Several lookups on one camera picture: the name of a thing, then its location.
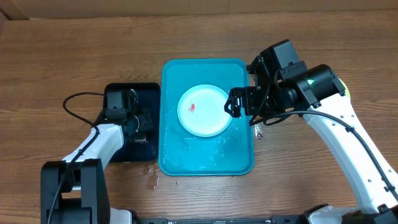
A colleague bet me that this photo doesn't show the dark green sponge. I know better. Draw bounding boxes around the dark green sponge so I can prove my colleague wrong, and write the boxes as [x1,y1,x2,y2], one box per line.
[134,132,147,143]

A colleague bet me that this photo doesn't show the light blue plate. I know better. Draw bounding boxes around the light blue plate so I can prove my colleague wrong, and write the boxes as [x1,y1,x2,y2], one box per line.
[177,85,232,138]

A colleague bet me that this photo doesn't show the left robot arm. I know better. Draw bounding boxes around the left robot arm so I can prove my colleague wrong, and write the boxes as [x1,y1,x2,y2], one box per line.
[40,89,153,223]

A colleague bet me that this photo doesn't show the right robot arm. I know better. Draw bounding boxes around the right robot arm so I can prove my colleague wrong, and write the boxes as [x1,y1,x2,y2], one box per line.
[224,40,397,223]

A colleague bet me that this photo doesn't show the black plastic tray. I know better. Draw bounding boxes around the black plastic tray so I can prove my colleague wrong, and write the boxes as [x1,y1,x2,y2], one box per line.
[97,83,160,162]

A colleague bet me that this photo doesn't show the teal plastic serving tray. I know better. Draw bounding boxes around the teal plastic serving tray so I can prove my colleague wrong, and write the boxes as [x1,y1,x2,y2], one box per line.
[159,58,254,175]

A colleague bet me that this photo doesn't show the cardboard backdrop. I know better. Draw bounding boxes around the cardboard backdrop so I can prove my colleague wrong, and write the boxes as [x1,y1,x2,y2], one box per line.
[1,0,397,20]

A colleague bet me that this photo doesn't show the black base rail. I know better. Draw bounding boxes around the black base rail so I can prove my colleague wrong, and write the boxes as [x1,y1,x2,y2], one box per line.
[132,215,309,224]

